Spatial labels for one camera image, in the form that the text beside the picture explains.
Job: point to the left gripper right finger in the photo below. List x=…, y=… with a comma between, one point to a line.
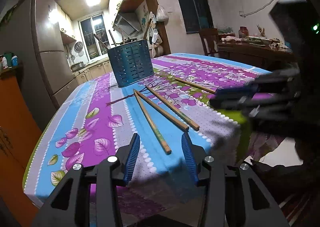
x=233, y=196

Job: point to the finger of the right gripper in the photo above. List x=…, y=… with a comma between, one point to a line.
x=245, y=105
x=236, y=92

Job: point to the floral striped tablecloth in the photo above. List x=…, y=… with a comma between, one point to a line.
x=99, y=117

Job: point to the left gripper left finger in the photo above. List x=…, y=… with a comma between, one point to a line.
x=68, y=204

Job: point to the hanging white plastic bag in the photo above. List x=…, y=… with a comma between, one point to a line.
x=161, y=15

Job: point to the brown steel refrigerator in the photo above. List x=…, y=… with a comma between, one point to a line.
x=31, y=31

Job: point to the dark wooden dining table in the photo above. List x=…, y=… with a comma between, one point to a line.
x=258, y=56

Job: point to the blue perforated utensil holder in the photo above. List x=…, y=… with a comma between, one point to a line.
x=131, y=62

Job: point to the wooden dining chair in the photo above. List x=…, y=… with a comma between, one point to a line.
x=208, y=38

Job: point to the steel range hood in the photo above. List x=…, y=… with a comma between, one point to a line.
x=128, y=23

